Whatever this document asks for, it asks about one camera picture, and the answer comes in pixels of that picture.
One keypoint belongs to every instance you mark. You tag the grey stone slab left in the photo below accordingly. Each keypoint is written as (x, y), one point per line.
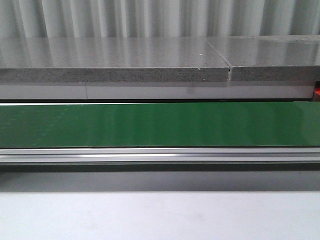
(110, 60)

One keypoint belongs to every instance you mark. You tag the grey stone slab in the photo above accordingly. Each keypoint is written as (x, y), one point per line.
(110, 60)
(270, 58)

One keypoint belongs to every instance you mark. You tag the grey stone slab right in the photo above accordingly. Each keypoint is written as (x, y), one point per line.
(270, 58)

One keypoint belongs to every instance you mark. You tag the green conveyor belt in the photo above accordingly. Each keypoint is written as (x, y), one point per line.
(193, 124)

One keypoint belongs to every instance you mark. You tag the white panel under slabs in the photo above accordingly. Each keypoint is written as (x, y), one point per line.
(158, 91)

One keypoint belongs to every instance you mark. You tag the red object behind conveyor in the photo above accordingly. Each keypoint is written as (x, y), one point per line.
(316, 92)

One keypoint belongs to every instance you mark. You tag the white curtain backdrop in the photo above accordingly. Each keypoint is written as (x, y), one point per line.
(157, 18)

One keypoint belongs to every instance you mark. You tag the aluminium conveyor side rail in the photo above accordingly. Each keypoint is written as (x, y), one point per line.
(159, 155)

